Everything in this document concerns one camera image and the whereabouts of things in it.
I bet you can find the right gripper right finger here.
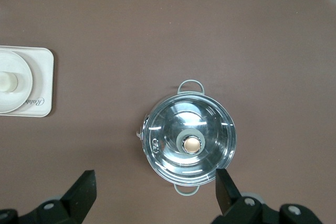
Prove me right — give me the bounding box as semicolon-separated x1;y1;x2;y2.
215;168;244;216

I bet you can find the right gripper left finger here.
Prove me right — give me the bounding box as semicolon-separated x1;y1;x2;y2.
60;170;97;224

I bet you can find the round cream plate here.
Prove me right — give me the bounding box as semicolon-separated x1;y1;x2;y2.
0;49;34;114

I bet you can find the cream rabbit print tray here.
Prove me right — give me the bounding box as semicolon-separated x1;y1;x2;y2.
0;46;55;118

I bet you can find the glass lid with copper knob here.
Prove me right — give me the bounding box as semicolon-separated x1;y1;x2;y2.
143;93;236;184

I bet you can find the pale green electric pot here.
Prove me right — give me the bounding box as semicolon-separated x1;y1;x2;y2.
135;79;237;197

